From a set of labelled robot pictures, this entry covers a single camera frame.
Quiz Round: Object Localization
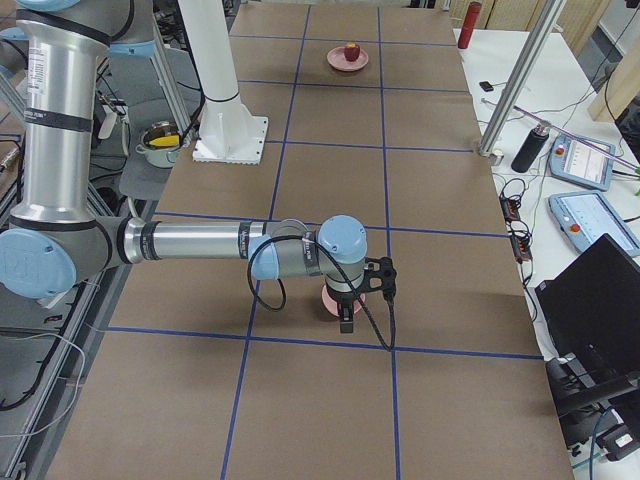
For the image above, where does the black water bottle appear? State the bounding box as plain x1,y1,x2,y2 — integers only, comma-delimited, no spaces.
510,123,550,173

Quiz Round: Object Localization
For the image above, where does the black laptop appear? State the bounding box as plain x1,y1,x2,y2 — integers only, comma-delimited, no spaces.
535,234,639,374

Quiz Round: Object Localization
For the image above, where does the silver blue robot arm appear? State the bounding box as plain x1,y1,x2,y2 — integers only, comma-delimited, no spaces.
1,1,367,333

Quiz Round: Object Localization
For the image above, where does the red thermos bottle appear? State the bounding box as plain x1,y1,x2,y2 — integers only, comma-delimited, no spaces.
457,1,482,50

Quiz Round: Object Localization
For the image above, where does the reacher grabber stick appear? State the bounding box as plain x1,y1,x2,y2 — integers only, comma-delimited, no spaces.
512,105,639,175

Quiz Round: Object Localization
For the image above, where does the pink plate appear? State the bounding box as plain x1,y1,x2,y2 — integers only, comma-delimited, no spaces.
326,44,369,73

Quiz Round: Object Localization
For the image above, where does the white pedestal column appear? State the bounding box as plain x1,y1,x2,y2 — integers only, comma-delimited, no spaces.
179,0,268,165

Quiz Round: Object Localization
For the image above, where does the near blue teach pendant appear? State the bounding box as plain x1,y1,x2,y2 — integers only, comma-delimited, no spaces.
548,191,639,257

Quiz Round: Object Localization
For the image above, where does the far blue teach pendant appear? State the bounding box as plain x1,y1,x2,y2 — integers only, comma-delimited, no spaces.
548,135,614,191

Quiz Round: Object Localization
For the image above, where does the black orange usb hub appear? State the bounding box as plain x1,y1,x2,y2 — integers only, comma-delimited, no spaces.
499,195,533,264

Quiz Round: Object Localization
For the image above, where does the pink bowl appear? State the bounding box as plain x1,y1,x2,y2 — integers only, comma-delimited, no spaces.
321,285,362,317

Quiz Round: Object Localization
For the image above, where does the aluminium frame post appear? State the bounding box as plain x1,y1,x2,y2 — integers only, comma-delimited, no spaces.
478,0,566,157

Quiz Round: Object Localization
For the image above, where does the red apple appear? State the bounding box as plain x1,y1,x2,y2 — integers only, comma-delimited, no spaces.
343,42,361,62

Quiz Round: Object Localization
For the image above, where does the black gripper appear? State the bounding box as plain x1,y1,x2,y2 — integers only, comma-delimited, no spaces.
336,298,358,334

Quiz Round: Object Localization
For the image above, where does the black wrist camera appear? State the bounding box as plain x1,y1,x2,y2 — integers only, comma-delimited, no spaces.
361,257,397,303

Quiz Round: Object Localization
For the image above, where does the blue teach pendant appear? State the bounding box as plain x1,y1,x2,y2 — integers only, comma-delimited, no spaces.
548,135,614,191
548,191,639,257

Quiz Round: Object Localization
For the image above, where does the small black device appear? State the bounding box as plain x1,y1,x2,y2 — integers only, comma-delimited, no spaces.
479,81,494,92

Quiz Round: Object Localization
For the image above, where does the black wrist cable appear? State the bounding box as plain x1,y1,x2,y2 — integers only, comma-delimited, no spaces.
248,239,397,350

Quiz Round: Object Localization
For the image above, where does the white enamel pot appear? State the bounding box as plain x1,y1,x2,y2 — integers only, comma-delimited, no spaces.
135,121,181,169

